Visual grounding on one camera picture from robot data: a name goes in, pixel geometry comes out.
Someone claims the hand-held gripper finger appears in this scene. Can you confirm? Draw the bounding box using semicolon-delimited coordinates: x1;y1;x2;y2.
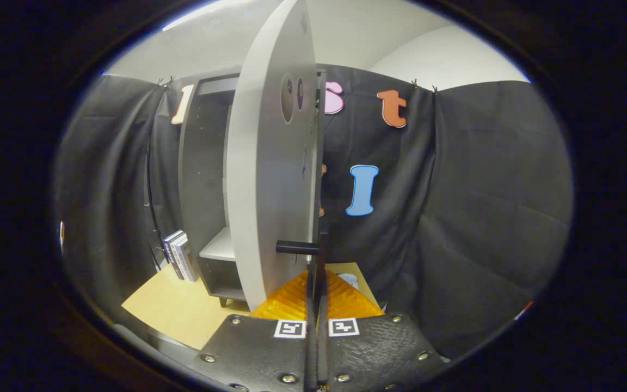
195;261;318;392
318;261;447;392

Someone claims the white cabinet door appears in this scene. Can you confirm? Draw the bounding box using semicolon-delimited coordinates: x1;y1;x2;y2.
226;0;329;312

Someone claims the grey cabinet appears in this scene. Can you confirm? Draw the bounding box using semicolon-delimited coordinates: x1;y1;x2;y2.
179;73;249;308

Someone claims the black backdrop cloth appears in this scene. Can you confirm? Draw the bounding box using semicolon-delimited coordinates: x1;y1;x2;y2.
55;65;574;360

